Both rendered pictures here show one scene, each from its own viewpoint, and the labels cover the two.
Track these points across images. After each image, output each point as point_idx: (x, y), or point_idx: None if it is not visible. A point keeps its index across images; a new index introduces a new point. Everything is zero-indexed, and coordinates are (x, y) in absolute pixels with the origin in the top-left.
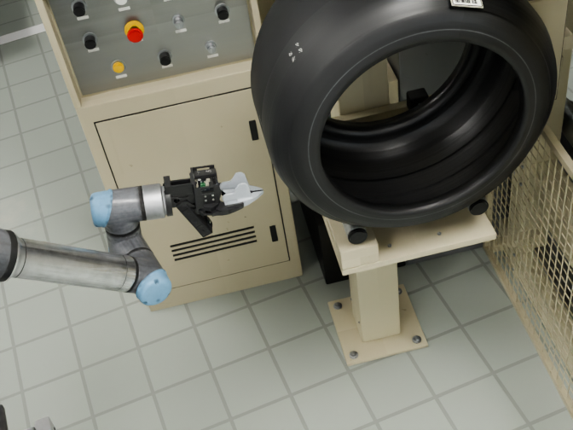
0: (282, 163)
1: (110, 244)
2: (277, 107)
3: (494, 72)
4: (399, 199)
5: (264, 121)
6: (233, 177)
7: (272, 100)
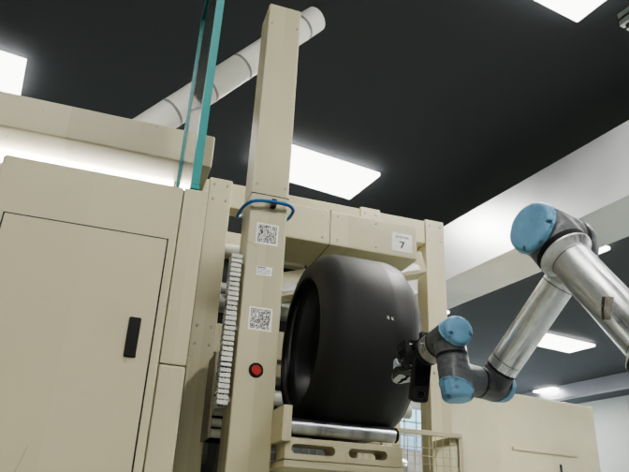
0: (417, 337)
1: (468, 366)
2: (412, 297)
3: (293, 386)
4: None
5: (405, 310)
6: (397, 361)
7: (406, 294)
